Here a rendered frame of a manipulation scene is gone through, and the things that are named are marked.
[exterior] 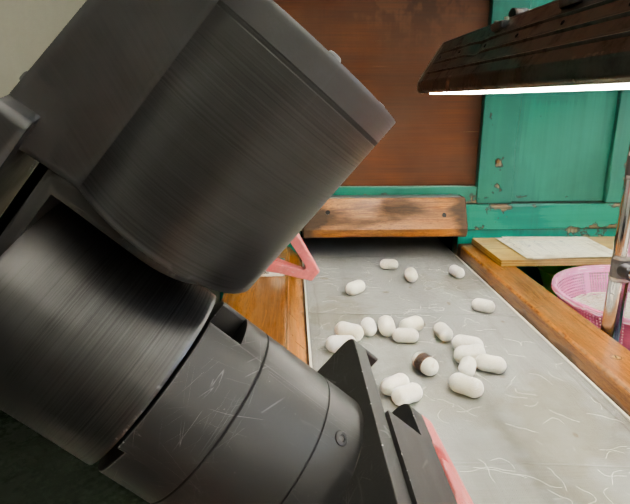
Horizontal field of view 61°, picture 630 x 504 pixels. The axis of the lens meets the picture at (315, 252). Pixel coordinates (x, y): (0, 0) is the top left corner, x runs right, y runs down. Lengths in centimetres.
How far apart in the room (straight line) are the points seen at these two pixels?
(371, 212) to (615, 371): 51
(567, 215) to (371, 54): 48
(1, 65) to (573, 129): 161
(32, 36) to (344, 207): 126
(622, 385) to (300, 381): 49
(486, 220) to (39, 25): 144
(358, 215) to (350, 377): 79
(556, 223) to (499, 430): 66
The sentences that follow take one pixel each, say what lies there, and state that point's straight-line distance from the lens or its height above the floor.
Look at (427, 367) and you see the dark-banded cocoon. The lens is 60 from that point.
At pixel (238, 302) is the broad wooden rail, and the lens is 74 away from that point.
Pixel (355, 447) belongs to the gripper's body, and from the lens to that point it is 16.
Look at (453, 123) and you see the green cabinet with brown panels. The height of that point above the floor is 99.
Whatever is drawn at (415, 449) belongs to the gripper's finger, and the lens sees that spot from 17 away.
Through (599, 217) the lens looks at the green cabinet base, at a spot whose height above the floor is 81.
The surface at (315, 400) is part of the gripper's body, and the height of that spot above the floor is 95.
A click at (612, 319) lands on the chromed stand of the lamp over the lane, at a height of 78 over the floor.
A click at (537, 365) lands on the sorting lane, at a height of 74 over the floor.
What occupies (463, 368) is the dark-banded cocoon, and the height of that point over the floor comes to 75.
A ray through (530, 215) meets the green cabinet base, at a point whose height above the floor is 82.
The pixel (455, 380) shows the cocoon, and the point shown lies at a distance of 58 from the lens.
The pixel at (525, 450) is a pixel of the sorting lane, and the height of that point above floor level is 74.
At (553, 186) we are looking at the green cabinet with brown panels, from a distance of 113.
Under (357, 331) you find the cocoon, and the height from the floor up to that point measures 76.
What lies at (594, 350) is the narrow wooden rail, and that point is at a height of 76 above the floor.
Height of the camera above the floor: 103
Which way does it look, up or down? 16 degrees down
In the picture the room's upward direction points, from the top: straight up
